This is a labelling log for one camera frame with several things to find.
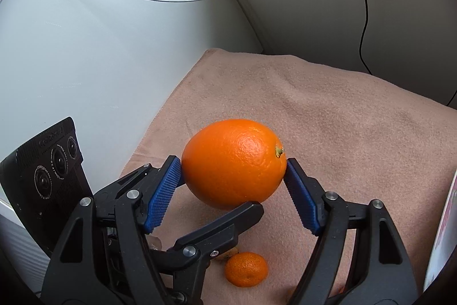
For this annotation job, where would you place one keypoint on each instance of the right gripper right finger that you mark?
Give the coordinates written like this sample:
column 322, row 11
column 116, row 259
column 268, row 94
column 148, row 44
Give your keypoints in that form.
column 380, row 271

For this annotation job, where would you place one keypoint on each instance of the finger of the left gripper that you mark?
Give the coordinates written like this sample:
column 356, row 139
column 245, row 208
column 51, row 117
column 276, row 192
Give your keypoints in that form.
column 191, row 255

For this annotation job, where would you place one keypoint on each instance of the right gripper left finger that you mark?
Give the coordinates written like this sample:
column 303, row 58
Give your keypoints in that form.
column 102, row 256

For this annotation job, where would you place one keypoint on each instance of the small mandarin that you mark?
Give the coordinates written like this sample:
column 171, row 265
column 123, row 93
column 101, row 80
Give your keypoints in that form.
column 246, row 269

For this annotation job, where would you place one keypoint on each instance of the smooth bright orange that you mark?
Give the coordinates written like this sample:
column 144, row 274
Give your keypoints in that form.
column 233, row 161

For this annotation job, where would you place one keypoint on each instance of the brown small fruit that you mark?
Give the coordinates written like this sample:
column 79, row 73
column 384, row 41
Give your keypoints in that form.
column 228, row 254

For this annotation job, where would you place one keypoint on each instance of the floral white plate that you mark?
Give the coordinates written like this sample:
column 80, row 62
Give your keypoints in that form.
column 446, row 237

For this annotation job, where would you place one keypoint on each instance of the pink towel table cover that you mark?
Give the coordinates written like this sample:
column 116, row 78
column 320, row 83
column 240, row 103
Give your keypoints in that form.
column 358, row 135

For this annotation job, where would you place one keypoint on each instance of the black left camera box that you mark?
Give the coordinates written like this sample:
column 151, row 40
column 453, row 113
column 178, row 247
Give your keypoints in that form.
column 43, row 180

